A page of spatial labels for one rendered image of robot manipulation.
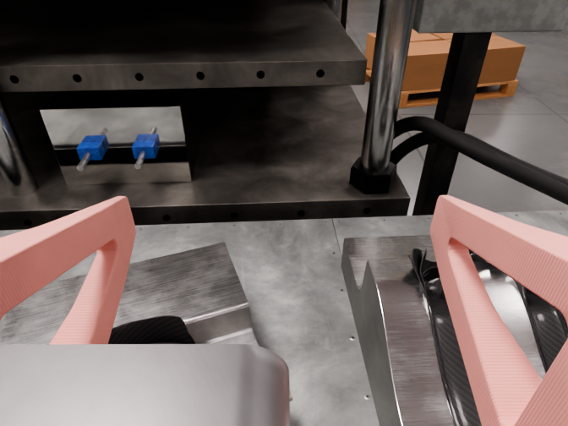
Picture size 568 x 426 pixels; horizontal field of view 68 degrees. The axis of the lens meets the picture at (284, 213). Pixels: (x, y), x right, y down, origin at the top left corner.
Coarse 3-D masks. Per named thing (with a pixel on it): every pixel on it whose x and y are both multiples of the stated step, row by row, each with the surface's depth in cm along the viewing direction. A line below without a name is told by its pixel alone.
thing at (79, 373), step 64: (0, 256) 8; (64, 256) 9; (128, 256) 13; (0, 320) 7; (64, 320) 11; (0, 384) 5; (64, 384) 5; (128, 384) 5; (192, 384) 5; (256, 384) 5
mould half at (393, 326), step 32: (352, 256) 62; (384, 256) 62; (352, 288) 60; (384, 288) 47; (416, 288) 47; (512, 288) 47; (384, 320) 45; (416, 320) 45; (512, 320) 45; (384, 352) 45; (416, 352) 43; (384, 384) 45; (416, 384) 42; (384, 416) 46; (416, 416) 40; (448, 416) 40
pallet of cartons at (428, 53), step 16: (416, 32) 358; (368, 48) 360; (416, 48) 318; (432, 48) 318; (448, 48) 318; (496, 48) 318; (512, 48) 322; (368, 64) 365; (416, 64) 309; (432, 64) 312; (496, 64) 326; (512, 64) 330; (368, 80) 374; (416, 80) 316; (432, 80) 319; (480, 80) 331; (496, 80) 335; (512, 80) 339; (480, 96) 340; (496, 96) 343
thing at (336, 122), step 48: (48, 96) 134; (240, 96) 134; (288, 96) 133; (336, 96) 133; (48, 144) 107; (240, 144) 107; (288, 144) 107; (336, 144) 107; (0, 192) 89; (48, 192) 89; (96, 192) 89; (144, 192) 89; (192, 192) 89; (240, 192) 89; (288, 192) 89; (336, 192) 89
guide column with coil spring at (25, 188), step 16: (0, 96) 78; (0, 112) 79; (0, 128) 80; (0, 144) 81; (16, 144) 83; (0, 160) 83; (16, 160) 84; (16, 176) 85; (32, 176) 88; (16, 192) 87; (32, 192) 89
